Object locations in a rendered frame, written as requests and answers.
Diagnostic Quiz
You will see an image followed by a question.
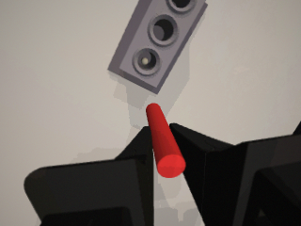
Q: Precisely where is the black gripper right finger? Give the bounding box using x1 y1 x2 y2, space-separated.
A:
169 122 301 226

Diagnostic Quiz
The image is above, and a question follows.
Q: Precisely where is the red peg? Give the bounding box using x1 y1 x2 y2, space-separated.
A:
146 103 186 178

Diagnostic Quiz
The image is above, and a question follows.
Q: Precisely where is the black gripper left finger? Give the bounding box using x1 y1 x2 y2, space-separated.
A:
24 126 154 226

